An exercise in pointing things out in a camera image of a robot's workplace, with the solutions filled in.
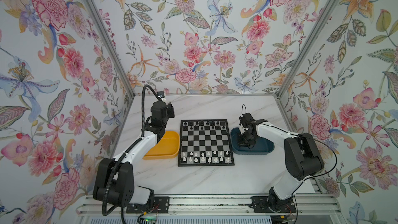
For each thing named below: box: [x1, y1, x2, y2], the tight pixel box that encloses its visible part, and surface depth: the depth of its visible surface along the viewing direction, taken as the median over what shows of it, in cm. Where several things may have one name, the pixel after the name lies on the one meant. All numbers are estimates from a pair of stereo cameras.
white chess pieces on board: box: [182, 150, 231, 163], surface depth 89 cm
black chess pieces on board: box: [182, 120, 226, 130], surface depth 103 cm
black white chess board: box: [177, 119, 235, 167], surface depth 95 cm
